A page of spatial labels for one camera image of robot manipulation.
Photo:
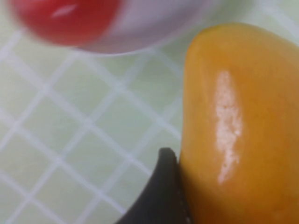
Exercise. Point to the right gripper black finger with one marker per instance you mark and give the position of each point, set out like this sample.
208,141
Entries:
161,198

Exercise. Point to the orange mango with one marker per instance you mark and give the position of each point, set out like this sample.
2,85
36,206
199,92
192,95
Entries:
257,128

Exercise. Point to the red apple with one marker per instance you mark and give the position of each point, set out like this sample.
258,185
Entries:
70,21

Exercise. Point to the white round plate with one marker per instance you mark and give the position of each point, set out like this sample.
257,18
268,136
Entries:
144,28

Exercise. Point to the green checked tablecloth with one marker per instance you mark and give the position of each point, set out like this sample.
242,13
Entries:
70,116

